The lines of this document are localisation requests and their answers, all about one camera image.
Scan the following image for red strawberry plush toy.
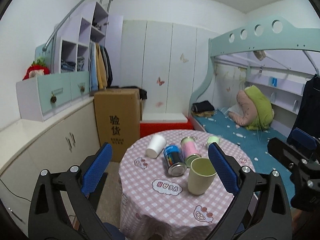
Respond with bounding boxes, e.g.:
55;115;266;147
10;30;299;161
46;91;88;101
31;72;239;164
23;57;50;80

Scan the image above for hanging clothes row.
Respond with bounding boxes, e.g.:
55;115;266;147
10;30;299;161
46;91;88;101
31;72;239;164
88;41;113;92

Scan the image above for pink green tin can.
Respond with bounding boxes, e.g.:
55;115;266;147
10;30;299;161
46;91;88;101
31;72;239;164
181;137;201;168

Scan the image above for pink checkered tablecloth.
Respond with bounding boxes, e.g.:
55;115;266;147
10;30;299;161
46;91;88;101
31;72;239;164
118;129;256;240

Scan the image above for dark hanging garment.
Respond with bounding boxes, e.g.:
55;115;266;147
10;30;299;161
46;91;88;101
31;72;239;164
286;75;320;144

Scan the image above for white paper cup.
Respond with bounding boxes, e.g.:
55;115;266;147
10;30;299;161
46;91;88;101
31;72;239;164
145;134;167;159

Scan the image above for teal patterned bed mattress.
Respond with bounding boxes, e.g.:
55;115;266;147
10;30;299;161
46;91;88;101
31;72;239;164
194;111;295;199

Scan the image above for blue black tin can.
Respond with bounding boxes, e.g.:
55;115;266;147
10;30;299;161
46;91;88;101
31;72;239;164
163;145;187;177

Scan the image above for folded dark clothes pile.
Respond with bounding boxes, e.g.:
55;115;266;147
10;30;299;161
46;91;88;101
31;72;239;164
191;100;215;117

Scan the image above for mint drawer cabinet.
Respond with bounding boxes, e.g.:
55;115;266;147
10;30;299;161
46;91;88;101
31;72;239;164
16;56;89;122

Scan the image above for white low cupboard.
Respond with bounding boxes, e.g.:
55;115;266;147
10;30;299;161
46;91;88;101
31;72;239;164
1;98;100;235

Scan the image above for brown cardboard box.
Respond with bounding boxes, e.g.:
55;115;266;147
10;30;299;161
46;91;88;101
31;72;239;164
94;88;140;163

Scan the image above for red storage box white lid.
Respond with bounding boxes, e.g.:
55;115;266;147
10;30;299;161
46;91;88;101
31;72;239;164
140;113;193;138

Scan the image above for green and pink pillow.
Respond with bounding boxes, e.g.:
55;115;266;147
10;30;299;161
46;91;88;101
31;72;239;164
228;85;274;131

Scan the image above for mint bunk bed frame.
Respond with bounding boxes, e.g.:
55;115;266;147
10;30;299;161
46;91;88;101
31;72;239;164
190;16;319;136

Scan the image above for grey metal stair handrail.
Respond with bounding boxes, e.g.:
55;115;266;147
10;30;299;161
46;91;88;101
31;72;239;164
42;0;114;52

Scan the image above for lavender stair shelf unit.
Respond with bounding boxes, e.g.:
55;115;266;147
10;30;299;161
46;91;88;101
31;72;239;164
51;1;123;86

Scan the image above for pale green plastic cup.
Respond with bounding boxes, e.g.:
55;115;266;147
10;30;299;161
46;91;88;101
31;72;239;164
188;158;216;196

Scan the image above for white wardrobe with butterflies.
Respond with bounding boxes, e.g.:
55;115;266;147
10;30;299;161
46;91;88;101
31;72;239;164
120;20;218;115

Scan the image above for small mint green cup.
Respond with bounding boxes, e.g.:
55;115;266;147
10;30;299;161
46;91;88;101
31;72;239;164
206;135;220;148

